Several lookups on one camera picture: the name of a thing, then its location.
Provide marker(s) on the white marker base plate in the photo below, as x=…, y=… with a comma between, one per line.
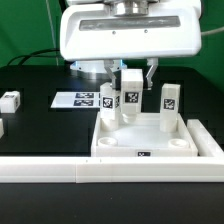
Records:
x=70, y=100

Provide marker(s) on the white block at left edge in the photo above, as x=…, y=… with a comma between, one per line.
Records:
x=1, y=128

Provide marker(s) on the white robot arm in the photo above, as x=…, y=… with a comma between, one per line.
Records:
x=95, y=68

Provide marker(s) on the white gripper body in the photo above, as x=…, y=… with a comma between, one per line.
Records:
x=101, y=31

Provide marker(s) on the white square table top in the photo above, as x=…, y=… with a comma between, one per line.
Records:
x=143, y=138

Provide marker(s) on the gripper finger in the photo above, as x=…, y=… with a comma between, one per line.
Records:
x=109, y=66
x=152, y=65

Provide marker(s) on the white L-shaped obstacle fence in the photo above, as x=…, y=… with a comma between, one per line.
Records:
x=206, y=166

